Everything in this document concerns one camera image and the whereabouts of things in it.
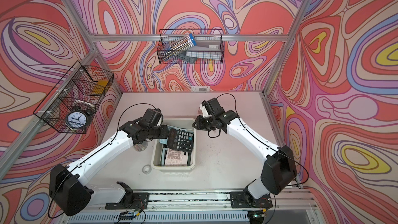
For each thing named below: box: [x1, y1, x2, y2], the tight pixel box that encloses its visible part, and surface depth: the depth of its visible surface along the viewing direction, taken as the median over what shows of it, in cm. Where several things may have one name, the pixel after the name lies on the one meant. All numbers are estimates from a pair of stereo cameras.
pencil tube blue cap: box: [160, 33, 197, 61], surface depth 81 cm
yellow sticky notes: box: [91, 79, 109, 95], surface depth 80 cm
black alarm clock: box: [65, 106, 92, 130], surface depth 69 cm
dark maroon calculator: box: [167, 128, 194, 153], surface depth 86 cm
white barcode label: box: [190, 86, 210, 92], surface depth 125 cm
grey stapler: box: [185, 45, 222, 60], surface depth 90 cm
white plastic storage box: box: [151, 117, 197, 171], surface depth 84 cm
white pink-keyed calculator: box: [164, 148, 189, 167], surface depth 82 cm
